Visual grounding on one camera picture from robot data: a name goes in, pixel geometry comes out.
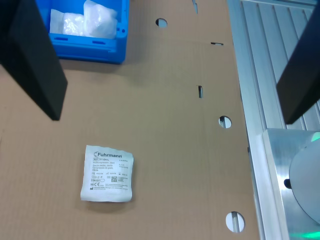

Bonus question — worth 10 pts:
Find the blue bin holding gauze packets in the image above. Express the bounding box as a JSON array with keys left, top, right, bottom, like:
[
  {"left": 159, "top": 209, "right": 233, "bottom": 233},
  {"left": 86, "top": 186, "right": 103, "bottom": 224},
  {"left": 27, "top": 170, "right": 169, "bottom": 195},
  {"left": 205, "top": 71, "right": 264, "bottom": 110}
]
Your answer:
[{"left": 34, "top": 0, "right": 131, "bottom": 65}]

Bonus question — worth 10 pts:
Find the white Fuhrmann gauze packet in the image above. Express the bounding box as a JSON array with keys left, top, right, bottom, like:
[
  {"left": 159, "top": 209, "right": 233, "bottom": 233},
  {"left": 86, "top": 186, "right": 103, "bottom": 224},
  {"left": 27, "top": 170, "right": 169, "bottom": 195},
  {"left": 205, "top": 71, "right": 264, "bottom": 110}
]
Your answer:
[{"left": 79, "top": 144, "right": 135, "bottom": 203}]

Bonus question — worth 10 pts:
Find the brown cardboard sheet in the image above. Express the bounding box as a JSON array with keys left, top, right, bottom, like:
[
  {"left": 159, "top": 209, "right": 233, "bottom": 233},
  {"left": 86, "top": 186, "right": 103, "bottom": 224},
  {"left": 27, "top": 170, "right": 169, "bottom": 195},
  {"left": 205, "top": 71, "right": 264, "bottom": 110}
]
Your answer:
[{"left": 0, "top": 0, "right": 266, "bottom": 240}]

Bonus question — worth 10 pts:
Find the bulky white gauze packet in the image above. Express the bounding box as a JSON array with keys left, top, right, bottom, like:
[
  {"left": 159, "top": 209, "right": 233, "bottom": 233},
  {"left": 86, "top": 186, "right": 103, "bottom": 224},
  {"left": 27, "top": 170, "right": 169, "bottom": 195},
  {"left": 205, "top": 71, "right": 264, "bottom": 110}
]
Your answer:
[{"left": 82, "top": 0, "right": 118, "bottom": 40}]

